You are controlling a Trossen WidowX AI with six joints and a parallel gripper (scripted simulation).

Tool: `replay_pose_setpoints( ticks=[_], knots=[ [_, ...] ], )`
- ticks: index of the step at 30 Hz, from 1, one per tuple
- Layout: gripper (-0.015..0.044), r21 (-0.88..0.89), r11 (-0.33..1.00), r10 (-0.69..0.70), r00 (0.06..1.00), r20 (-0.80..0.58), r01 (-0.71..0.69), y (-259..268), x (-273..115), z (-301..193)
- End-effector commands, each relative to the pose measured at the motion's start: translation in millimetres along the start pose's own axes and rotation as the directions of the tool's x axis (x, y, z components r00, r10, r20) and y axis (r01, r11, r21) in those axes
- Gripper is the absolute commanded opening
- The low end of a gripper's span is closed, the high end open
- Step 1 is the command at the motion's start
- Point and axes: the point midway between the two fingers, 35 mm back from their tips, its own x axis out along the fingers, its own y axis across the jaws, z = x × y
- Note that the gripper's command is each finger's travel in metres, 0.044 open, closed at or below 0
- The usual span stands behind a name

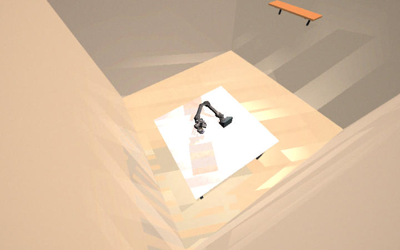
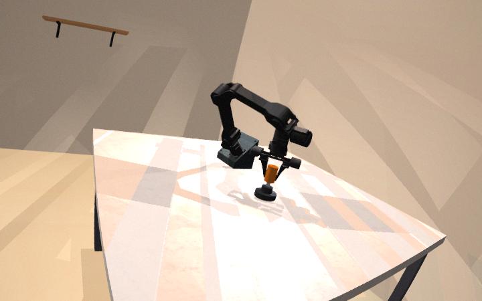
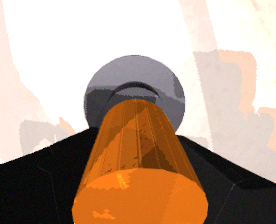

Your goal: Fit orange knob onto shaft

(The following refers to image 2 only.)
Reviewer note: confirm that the orange knob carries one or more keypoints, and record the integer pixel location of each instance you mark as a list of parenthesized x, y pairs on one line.
[(271, 173)]

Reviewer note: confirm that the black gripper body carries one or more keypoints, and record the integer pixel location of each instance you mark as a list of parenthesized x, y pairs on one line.
[(277, 152)]

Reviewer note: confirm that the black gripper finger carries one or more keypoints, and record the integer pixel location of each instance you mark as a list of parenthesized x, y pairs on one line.
[(264, 165), (281, 169)]

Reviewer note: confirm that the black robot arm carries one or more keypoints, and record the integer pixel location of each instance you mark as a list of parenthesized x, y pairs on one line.
[(275, 113)]

